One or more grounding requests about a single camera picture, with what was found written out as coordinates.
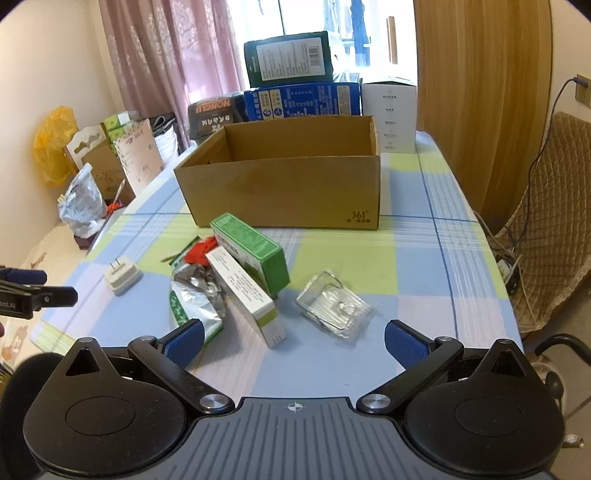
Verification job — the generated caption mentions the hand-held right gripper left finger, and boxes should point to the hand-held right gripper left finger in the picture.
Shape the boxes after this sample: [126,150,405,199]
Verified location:
[54,319,235,414]

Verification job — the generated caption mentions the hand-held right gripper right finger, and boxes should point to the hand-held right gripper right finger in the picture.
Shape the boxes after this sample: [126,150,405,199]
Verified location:
[356,319,539,414]

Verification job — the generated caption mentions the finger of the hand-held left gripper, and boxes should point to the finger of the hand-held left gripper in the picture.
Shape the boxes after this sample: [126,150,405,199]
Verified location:
[0,280,79,309]
[0,266,48,286]

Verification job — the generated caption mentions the silver foil bag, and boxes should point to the silver foil bag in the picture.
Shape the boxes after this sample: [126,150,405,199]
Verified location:
[168,262,227,347]

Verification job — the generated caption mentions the white plug adapter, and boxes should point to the white plug adapter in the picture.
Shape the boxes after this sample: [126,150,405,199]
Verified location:
[104,257,144,297]

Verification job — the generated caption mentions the clear plastic package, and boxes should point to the clear plastic package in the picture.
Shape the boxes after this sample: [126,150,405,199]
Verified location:
[295,270,374,341]

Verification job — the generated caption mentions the red candy packet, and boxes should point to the red candy packet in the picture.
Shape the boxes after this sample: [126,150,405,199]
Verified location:
[182,235,220,266]

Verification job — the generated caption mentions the wooden spoon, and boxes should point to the wooden spoon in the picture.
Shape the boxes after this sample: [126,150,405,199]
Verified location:
[160,236,200,263]

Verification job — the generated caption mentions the green and white medicine box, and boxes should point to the green and white medicine box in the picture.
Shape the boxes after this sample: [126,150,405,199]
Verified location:
[210,213,291,300]

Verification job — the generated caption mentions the brown cardboard box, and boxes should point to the brown cardboard box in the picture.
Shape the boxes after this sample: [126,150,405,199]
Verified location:
[174,115,381,229]

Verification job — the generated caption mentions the dark red box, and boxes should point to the dark red box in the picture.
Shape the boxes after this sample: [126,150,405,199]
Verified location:
[74,228,100,250]

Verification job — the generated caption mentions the checked tablecloth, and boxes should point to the checked tablecloth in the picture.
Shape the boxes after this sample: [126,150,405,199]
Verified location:
[30,131,525,402]

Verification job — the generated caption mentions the white printed plastic bag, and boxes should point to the white printed plastic bag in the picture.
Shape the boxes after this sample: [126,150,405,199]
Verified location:
[58,163,106,232]

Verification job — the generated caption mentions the power strip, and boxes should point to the power strip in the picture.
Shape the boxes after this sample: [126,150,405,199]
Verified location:
[496,256,520,282]

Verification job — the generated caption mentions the brown cardboard hang package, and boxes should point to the brown cardboard hang package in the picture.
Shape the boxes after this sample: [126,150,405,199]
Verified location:
[65,124,137,204]

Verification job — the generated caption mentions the yellow plastic bag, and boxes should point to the yellow plastic bag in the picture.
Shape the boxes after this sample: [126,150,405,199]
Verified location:
[33,106,79,188]

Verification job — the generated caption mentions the white carton with pink print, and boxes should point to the white carton with pink print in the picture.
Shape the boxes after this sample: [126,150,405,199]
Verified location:
[113,119,164,195]

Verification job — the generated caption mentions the green and white small box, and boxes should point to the green and white small box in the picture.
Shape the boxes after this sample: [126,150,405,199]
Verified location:
[102,111,139,144]

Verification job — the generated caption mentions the tan quilted chair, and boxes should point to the tan quilted chair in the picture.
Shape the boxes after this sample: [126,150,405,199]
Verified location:
[494,111,591,330]

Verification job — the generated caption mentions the black box with red label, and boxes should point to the black box with red label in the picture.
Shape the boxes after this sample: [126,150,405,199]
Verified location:
[187,91,247,144]

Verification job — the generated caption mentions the tall white box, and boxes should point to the tall white box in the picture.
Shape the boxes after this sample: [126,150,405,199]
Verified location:
[361,76,419,154]

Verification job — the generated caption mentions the pink curtain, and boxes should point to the pink curtain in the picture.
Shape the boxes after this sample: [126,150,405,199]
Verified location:
[97,0,252,153]

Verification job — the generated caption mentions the blue box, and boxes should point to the blue box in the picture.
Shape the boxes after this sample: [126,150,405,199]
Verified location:
[243,79,362,123]

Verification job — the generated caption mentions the dark green box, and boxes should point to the dark green box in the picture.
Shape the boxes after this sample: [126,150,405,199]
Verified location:
[243,31,337,88]

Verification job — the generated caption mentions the black chair frame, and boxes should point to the black chair frame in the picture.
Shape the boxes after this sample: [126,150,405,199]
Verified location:
[531,333,591,416]

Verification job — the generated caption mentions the grey cable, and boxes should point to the grey cable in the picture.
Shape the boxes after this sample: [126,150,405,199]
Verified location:
[508,76,583,296]

